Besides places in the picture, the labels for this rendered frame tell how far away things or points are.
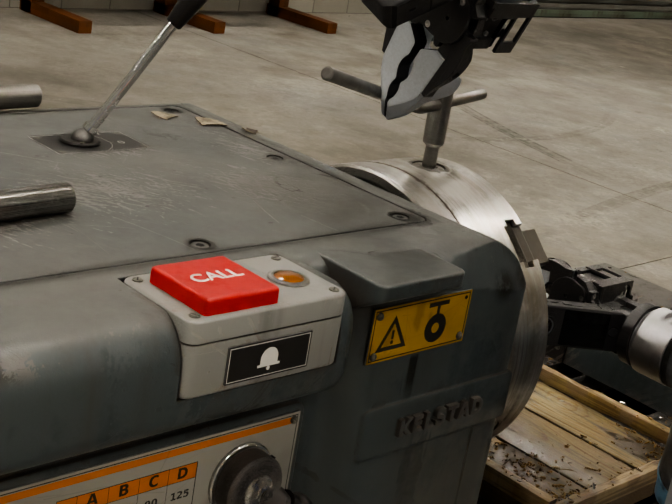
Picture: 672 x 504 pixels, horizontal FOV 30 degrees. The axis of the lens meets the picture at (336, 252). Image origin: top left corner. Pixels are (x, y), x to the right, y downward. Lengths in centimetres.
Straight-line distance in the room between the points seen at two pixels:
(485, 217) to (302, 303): 44
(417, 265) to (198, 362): 22
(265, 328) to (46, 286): 14
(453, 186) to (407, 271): 34
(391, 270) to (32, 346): 29
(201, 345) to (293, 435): 18
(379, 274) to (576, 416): 79
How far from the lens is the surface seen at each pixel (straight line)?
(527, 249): 125
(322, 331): 83
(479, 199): 124
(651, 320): 136
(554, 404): 166
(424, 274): 90
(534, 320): 123
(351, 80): 107
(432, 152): 126
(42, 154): 105
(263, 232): 93
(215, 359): 78
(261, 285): 79
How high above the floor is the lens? 155
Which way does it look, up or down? 19 degrees down
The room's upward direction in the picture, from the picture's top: 10 degrees clockwise
